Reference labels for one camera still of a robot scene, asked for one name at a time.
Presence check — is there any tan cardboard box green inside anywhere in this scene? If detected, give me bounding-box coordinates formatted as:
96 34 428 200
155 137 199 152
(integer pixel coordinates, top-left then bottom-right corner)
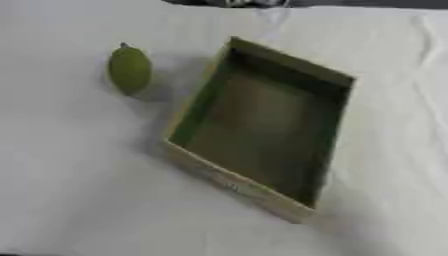
161 35 357 225

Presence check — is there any green toy mango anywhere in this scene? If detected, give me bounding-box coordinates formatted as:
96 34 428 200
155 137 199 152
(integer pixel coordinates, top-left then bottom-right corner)
106 41 156 98

